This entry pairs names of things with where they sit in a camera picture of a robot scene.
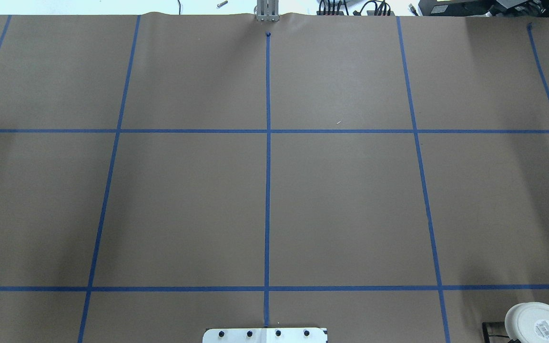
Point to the brown paper table cover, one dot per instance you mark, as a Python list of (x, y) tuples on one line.
[(384, 178)]

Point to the aluminium frame post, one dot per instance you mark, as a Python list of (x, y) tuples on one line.
[(267, 11)]

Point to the black wire cup rack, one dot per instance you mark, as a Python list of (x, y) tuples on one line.
[(495, 332)]

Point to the white camera mast base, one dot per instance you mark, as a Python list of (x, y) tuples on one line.
[(266, 335)]

